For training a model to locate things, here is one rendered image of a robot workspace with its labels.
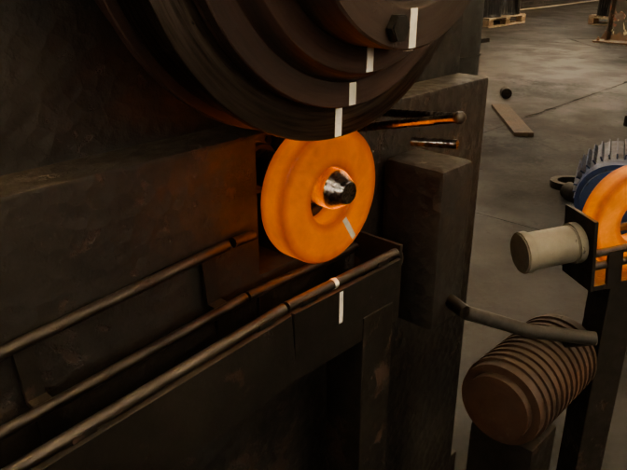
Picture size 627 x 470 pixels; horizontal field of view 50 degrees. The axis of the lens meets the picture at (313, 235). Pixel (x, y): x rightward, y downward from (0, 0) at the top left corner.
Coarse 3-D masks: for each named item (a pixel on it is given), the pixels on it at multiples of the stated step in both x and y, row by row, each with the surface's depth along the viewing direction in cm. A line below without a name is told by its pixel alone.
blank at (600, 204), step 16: (608, 176) 94; (624, 176) 92; (592, 192) 94; (608, 192) 92; (624, 192) 92; (592, 208) 93; (608, 208) 92; (624, 208) 93; (608, 224) 93; (608, 240) 95; (624, 240) 96
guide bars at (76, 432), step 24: (360, 264) 80; (384, 264) 82; (312, 288) 74; (240, 336) 66; (192, 360) 63; (144, 384) 60; (168, 384) 61; (120, 408) 58; (72, 432) 55; (24, 456) 53; (48, 456) 53
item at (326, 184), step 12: (264, 156) 77; (264, 168) 76; (336, 168) 71; (324, 180) 70; (336, 180) 70; (348, 180) 70; (324, 192) 70; (336, 192) 70; (348, 192) 70; (324, 204) 71; (336, 204) 71
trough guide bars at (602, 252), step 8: (624, 224) 100; (600, 248) 94; (608, 248) 93; (616, 248) 93; (624, 248) 94; (600, 256) 93; (608, 256) 94; (616, 256) 94; (624, 256) 95; (600, 264) 94; (608, 264) 94; (616, 264) 94; (624, 264) 95; (608, 272) 94; (616, 272) 95; (608, 280) 95; (616, 280) 95; (608, 288) 96
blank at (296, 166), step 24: (288, 144) 68; (312, 144) 68; (336, 144) 71; (360, 144) 74; (288, 168) 67; (312, 168) 69; (360, 168) 75; (264, 192) 68; (288, 192) 67; (312, 192) 70; (360, 192) 76; (264, 216) 69; (288, 216) 68; (312, 216) 71; (336, 216) 75; (360, 216) 77; (288, 240) 69; (312, 240) 72; (336, 240) 75
